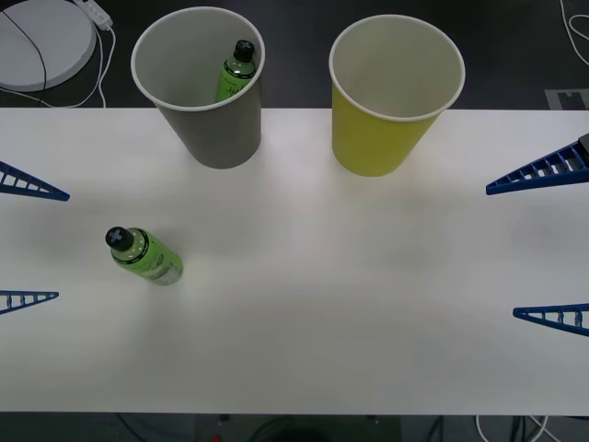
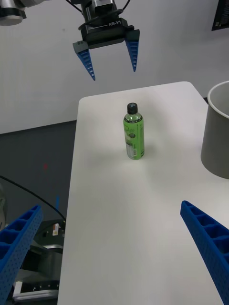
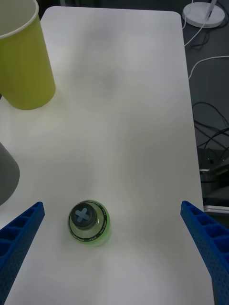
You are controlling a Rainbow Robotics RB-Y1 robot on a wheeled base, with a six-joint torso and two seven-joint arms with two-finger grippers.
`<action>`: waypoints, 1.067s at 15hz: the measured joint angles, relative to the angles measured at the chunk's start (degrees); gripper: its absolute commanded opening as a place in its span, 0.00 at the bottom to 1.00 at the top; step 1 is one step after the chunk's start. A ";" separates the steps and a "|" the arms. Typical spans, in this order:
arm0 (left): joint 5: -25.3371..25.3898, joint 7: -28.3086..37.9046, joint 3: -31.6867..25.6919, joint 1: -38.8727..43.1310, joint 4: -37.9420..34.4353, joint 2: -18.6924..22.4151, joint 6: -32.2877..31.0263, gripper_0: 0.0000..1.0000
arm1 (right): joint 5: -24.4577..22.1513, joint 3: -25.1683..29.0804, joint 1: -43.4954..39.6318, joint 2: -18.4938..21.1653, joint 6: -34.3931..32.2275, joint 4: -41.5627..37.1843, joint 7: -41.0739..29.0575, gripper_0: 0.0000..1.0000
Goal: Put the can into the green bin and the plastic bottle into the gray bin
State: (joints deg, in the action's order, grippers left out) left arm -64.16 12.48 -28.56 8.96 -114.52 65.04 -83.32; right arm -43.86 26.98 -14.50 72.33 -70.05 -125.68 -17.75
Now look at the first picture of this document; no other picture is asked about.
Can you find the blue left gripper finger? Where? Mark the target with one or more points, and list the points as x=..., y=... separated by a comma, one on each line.
x=27, y=186
x=46, y=295

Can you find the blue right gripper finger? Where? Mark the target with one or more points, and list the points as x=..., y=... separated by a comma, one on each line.
x=529, y=313
x=529, y=182

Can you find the green bottle with black cap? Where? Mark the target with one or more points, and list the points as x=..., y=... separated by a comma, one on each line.
x=152, y=264
x=234, y=73

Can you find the dark robot base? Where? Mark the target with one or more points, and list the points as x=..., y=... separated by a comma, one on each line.
x=294, y=430

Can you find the grey floor outlet plate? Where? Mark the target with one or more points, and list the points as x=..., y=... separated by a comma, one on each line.
x=570, y=99

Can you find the white round disc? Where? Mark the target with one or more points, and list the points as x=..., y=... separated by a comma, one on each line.
x=64, y=41

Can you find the yellow-green plastic waste bin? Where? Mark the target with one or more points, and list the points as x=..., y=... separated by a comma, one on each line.
x=368, y=138

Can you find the white power strip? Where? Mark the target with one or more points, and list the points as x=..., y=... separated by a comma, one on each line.
x=97, y=11

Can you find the grey plastic waste bin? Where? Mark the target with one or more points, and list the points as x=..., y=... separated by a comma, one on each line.
x=221, y=138

